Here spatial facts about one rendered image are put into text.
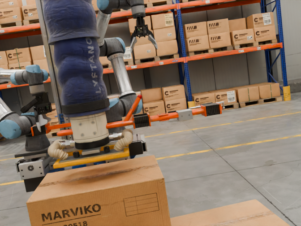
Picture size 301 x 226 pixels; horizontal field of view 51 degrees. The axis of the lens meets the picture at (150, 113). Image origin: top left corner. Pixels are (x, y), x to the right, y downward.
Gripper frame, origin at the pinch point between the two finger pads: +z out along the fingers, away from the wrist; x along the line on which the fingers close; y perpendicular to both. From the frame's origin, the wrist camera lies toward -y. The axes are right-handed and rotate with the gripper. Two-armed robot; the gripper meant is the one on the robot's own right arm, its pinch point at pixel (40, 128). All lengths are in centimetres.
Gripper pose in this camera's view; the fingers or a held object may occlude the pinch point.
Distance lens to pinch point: 186.5
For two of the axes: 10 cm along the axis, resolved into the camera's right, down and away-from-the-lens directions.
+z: 1.5, 9.8, 1.3
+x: -0.9, -1.2, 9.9
